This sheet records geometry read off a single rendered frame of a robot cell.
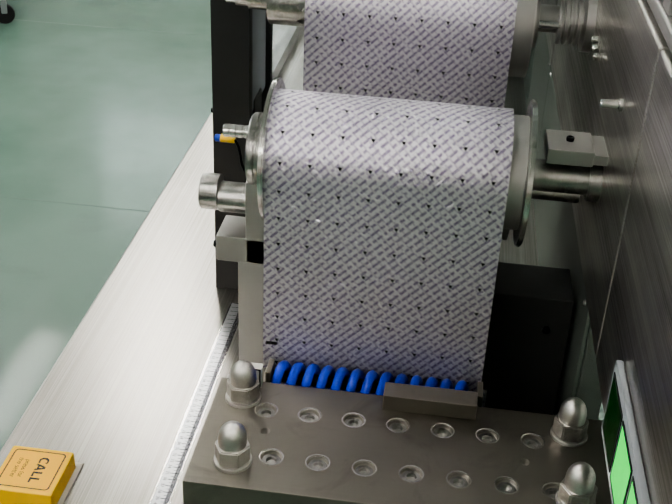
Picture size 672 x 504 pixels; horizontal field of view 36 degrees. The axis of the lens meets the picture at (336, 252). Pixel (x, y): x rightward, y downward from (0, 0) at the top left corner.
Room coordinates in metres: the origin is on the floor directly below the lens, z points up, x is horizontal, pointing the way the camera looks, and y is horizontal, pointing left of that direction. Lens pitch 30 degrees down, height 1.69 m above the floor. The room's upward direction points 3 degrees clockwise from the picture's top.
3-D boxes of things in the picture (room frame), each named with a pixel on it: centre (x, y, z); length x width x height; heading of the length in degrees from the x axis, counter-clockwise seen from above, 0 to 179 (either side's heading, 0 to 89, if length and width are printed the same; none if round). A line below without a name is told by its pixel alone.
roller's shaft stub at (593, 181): (0.93, -0.22, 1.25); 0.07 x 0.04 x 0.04; 84
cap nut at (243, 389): (0.83, 0.09, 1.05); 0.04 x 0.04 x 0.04
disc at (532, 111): (0.93, -0.19, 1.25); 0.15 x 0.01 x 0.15; 174
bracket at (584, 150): (0.93, -0.23, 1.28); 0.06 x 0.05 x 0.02; 84
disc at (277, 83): (0.96, 0.07, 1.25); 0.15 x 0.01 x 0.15; 174
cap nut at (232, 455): (0.74, 0.09, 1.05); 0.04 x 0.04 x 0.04
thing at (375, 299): (0.89, -0.04, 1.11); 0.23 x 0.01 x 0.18; 84
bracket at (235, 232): (1.00, 0.10, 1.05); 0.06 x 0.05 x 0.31; 84
